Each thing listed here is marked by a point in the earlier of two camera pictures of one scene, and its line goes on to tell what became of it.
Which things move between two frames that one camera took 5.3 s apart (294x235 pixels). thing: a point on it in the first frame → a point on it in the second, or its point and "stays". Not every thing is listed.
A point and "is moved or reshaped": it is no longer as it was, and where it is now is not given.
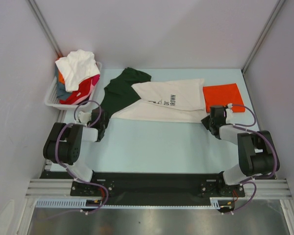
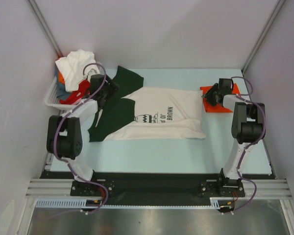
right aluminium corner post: x=278 y=8 stays
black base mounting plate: x=189 y=189 stays
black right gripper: x=211 y=124 → x=212 y=94
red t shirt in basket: x=83 y=90 stays
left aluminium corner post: x=42 y=23 stays
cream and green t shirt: x=131 y=95 is moved or reshaped
